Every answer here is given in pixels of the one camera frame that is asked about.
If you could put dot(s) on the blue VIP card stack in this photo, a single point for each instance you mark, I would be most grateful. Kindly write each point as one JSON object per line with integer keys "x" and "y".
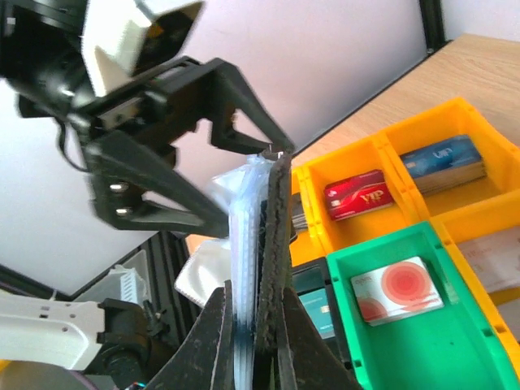
{"x": 444, "y": 165}

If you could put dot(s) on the white floral card stack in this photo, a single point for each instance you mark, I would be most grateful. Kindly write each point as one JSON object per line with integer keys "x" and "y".
{"x": 494, "y": 261}

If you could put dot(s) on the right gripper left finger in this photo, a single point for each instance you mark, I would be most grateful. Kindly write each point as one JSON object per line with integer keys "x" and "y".
{"x": 205, "y": 359}

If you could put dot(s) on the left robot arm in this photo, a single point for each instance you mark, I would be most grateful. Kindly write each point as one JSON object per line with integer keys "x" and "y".
{"x": 41, "y": 61}

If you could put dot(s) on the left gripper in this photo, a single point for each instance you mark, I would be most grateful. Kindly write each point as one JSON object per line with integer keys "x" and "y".
{"x": 134, "y": 188}

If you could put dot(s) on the red circle card stack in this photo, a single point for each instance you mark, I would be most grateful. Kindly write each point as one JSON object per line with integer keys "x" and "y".
{"x": 394, "y": 292}

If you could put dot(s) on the red VIP card stack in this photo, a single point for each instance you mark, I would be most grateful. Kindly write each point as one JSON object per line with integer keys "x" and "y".
{"x": 357, "y": 195}

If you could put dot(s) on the black leather card holder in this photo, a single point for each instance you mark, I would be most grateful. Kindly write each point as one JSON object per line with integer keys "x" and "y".
{"x": 253, "y": 258}

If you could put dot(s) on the left black frame post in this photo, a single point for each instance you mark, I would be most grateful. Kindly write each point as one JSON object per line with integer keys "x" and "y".
{"x": 433, "y": 25}

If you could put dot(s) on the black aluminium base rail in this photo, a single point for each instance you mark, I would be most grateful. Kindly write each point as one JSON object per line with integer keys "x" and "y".
{"x": 147, "y": 273}

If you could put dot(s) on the black card stack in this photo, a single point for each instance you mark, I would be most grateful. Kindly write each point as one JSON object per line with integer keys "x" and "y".
{"x": 299, "y": 220}

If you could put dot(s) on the teal card stack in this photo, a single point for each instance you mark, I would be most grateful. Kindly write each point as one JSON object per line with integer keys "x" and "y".
{"x": 317, "y": 307}

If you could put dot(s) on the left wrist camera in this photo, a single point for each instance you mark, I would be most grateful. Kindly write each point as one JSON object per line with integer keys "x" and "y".
{"x": 114, "y": 36}

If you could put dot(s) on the yellow bin near left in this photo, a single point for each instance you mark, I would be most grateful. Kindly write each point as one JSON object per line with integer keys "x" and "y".
{"x": 325, "y": 235}

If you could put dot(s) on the black bin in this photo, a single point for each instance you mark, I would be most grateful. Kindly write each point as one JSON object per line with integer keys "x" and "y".
{"x": 313, "y": 285}

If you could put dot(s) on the yellow bin far left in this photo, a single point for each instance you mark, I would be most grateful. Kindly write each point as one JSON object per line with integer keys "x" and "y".
{"x": 453, "y": 118}

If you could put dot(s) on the yellow bin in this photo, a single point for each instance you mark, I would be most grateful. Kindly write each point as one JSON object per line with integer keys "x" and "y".
{"x": 453, "y": 118}
{"x": 502, "y": 307}
{"x": 325, "y": 235}

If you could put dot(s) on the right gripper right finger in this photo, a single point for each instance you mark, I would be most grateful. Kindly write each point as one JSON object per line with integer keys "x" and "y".
{"x": 303, "y": 360}

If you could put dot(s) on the white slotted cable duct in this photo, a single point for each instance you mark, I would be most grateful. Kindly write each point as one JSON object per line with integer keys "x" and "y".
{"x": 132, "y": 287}

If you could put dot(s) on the yellow bin far right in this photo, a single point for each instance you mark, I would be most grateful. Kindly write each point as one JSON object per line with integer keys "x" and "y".
{"x": 502, "y": 307}

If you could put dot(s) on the green bin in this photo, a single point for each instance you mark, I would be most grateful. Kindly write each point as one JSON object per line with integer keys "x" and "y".
{"x": 453, "y": 347}

